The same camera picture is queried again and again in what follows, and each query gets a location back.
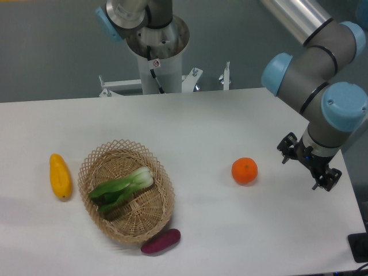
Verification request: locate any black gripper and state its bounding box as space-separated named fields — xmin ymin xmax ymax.
xmin=277 ymin=132 xmax=342 ymax=191

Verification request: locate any green bok choy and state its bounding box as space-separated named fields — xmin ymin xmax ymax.
xmin=89 ymin=167 xmax=154 ymax=212

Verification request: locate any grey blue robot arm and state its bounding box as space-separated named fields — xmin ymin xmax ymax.
xmin=95 ymin=1 xmax=367 ymax=191

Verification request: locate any woven wicker basket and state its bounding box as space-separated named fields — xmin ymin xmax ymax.
xmin=78 ymin=139 xmax=175 ymax=244

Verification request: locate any orange mandarin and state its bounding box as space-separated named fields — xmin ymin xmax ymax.
xmin=231 ymin=157 xmax=258 ymax=185

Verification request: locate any black device at table edge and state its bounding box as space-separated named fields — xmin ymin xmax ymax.
xmin=347 ymin=232 xmax=367 ymax=263

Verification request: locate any purple sweet potato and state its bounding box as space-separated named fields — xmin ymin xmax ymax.
xmin=140 ymin=228 xmax=181 ymax=254

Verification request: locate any yellow mango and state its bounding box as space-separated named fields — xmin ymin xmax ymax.
xmin=49 ymin=154 xmax=72 ymax=200

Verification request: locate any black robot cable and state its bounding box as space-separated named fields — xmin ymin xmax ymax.
xmin=145 ymin=45 xmax=166 ymax=94

